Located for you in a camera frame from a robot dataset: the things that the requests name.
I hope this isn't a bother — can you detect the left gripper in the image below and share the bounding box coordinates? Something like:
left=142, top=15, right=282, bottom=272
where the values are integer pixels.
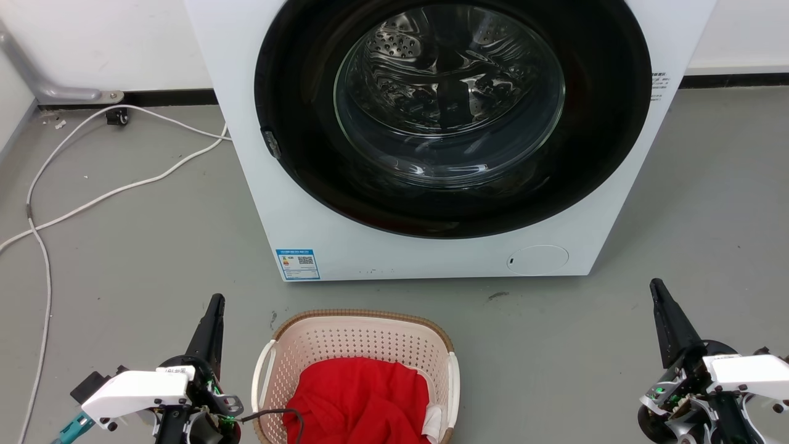
left=153, top=294, right=245, bottom=444

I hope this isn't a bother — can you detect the teal connector piece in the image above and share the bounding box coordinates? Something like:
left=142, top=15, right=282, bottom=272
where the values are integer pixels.
left=51, top=413, right=96, bottom=444

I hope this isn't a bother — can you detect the red garment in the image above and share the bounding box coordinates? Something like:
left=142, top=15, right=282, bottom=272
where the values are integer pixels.
left=282, top=356, right=432, bottom=444

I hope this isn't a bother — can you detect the white power cable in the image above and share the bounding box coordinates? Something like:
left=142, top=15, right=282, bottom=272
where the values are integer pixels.
left=17, top=104, right=233, bottom=444
left=0, top=123, right=229, bottom=253

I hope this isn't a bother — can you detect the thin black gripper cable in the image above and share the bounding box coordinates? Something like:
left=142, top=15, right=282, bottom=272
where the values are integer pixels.
left=239, top=408, right=305, bottom=444

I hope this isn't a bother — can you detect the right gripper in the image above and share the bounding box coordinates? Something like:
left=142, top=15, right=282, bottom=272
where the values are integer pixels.
left=637, top=278, right=754, bottom=444

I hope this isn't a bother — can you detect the blue energy label sticker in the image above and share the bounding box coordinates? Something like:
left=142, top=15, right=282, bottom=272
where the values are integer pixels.
left=276, top=249, right=321, bottom=281

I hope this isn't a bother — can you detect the grey wall pipe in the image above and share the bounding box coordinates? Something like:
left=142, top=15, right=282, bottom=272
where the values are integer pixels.
left=0, top=28, right=103, bottom=103

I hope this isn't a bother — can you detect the black round washer door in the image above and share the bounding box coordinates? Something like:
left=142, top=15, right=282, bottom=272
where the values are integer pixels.
left=254, top=0, right=653, bottom=239

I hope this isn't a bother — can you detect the white cloth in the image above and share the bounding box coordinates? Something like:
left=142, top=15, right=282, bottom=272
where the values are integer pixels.
left=421, top=404, right=443, bottom=444

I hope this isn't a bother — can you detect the white front-load washing machine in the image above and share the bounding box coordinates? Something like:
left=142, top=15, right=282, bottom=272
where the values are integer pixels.
left=184, top=0, right=719, bottom=282

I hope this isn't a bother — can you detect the round white filter cover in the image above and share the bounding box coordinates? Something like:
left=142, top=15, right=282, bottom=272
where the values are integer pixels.
left=506, top=245, right=570, bottom=276

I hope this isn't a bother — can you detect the beige perforated laundry basket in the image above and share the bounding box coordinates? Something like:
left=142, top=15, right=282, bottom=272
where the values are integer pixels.
left=251, top=309, right=461, bottom=444

